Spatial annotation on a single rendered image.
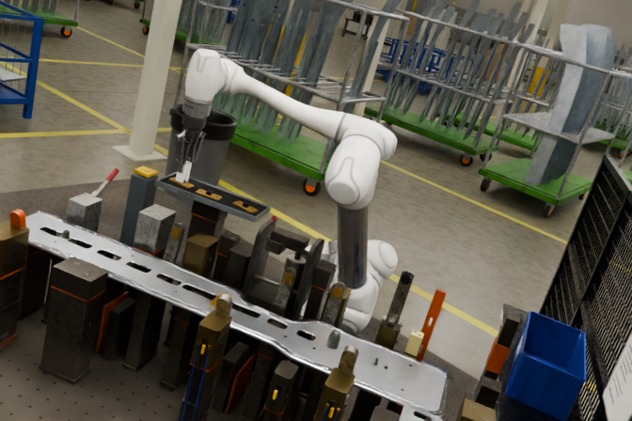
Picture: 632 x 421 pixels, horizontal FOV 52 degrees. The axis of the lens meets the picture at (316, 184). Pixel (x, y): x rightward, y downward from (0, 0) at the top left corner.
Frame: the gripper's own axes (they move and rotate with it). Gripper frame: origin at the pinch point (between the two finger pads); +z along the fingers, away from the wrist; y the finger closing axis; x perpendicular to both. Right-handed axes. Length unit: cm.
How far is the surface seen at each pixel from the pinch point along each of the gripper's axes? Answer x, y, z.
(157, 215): 7.3, 18.9, 9.0
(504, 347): 115, 0, 8
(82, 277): 13, 53, 17
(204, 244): 24.9, 16.7, 12.0
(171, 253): 15.6, 19.4, 18.3
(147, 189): -9.4, 5.2, 9.2
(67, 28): -689, -581, 105
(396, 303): 84, 4, 8
